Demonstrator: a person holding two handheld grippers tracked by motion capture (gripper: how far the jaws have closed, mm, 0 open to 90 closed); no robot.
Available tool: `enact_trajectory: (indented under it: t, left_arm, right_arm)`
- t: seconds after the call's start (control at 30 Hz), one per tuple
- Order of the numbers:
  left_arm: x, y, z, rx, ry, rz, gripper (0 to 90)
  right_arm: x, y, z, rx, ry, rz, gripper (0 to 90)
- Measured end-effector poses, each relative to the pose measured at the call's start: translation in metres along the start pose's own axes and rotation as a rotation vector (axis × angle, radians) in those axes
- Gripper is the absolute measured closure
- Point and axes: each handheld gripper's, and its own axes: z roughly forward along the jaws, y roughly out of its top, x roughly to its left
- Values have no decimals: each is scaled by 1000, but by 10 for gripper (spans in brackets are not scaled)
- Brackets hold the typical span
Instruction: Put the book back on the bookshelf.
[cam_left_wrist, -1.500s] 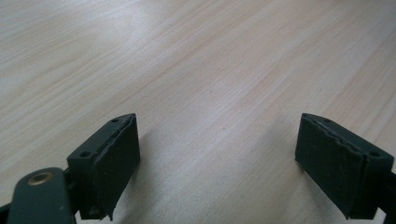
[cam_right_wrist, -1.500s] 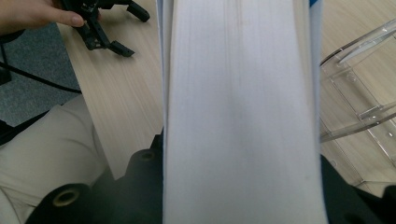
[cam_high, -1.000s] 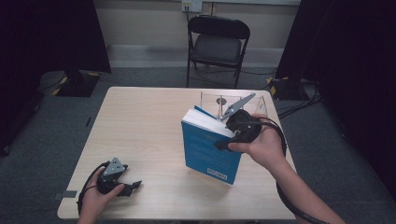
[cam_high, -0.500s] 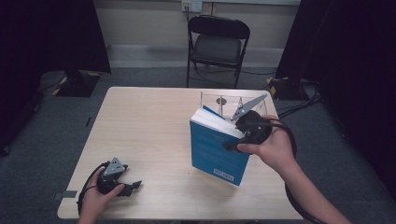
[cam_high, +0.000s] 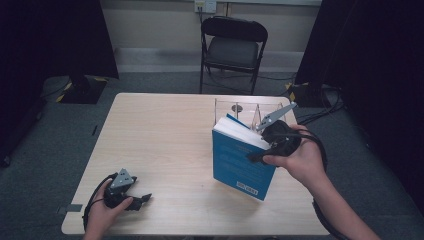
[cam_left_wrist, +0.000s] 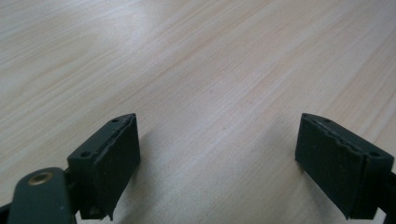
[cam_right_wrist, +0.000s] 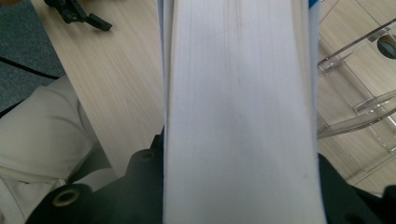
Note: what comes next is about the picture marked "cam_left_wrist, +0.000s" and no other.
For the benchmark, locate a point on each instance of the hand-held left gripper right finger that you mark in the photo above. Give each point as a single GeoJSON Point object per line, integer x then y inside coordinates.
{"type": "Point", "coordinates": [339, 174]}

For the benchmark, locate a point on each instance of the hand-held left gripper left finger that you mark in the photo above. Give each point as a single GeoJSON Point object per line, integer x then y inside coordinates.
{"type": "Point", "coordinates": [109, 174]}

